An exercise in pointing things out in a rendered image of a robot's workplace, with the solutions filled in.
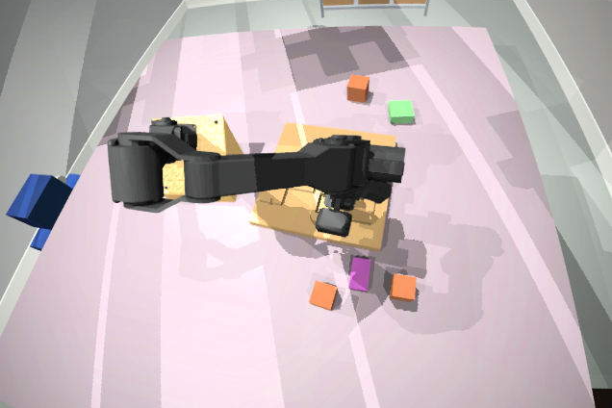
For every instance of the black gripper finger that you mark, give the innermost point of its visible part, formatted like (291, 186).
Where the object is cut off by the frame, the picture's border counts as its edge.
(351, 208)

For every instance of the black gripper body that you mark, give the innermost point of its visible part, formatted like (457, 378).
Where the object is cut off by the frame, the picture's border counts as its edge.
(333, 221)

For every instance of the light green block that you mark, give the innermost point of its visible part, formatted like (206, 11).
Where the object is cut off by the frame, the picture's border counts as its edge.
(400, 111)

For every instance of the pink rectangular block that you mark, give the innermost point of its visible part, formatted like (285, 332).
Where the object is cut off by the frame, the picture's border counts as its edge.
(360, 272)

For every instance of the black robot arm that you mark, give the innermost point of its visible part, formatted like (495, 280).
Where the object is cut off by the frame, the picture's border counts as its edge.
(335, 165)

